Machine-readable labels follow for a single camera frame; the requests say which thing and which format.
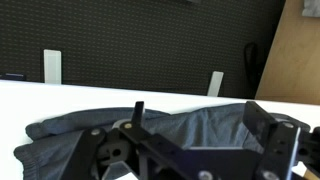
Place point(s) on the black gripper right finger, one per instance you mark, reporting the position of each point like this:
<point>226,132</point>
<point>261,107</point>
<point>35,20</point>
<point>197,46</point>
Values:
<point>275,135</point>

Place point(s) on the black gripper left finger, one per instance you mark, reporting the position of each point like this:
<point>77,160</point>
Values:
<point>136,141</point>

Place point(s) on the dark grey sweatpants cloth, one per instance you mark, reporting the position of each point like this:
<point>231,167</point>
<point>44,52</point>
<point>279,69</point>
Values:
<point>209,143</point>

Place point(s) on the wooden partition board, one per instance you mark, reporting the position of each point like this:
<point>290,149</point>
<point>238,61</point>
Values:
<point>292,70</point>

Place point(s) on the white table leg right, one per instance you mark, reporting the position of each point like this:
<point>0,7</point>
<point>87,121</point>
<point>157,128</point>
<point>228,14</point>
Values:
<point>215,84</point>

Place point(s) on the white table leg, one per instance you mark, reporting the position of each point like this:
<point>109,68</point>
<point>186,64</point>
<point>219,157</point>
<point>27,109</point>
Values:
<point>52,66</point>
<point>215,84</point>

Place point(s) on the white table leg left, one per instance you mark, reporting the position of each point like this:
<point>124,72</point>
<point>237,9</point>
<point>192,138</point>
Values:
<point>52,66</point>

